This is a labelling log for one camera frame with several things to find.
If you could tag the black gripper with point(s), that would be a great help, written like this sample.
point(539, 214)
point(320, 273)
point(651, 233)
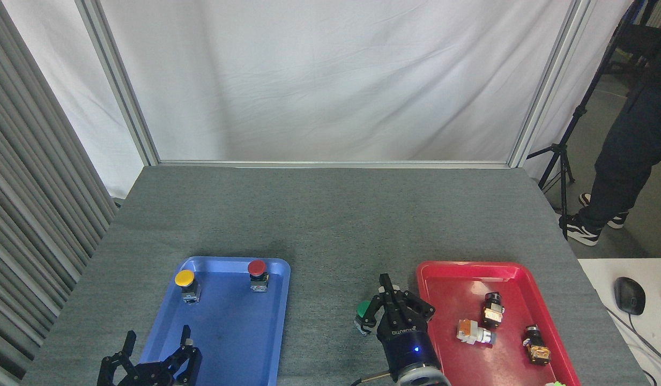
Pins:
point(148, 375)
point(402, 338)

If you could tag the green push button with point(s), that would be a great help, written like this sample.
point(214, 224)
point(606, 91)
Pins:
point(363, 309)

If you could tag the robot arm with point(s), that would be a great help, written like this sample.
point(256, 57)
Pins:
point(421, 378)

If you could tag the yellow push button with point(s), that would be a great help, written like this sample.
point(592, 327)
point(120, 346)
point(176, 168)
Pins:
point(184, 277)

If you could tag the red push button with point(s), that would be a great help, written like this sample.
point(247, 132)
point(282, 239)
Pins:
point(257, 267)

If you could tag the red plastic tray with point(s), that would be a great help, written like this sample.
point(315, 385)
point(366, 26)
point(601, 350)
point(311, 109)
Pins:
point(459, 289)

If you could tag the blue plastic tray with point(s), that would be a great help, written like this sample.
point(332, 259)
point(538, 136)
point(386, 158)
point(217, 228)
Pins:
point(244, 332)

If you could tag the grey ribbed curtain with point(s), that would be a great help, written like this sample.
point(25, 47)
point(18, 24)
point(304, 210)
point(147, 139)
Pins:
point(30, 214)

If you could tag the black tripod stand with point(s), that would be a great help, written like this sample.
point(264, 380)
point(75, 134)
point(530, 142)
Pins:
point(563, 177)

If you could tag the white desk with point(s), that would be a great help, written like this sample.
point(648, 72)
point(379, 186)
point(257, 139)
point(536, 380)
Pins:
point(603, 273)

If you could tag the black computer mouse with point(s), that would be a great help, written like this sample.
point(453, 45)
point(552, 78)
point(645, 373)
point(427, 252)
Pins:
point(629, 295)

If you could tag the white cloth backdrop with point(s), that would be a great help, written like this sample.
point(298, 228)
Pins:
point(330, 80)

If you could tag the person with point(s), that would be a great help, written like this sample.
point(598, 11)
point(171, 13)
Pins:
point(630, 145)

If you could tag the white and orange switch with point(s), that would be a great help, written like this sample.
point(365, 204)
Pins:
point(472, 332)

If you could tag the black switch with metal contacts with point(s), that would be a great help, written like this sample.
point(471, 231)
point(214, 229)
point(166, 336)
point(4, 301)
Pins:
point(492, 311)

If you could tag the black switch with orange base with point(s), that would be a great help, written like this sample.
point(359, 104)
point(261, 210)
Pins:
point(538, 351)

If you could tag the silver frame crossbar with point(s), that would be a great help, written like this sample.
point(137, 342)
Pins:
point(330, 164)

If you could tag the silver frame post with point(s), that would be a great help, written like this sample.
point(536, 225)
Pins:
point(118, 80)
point(550, 80)

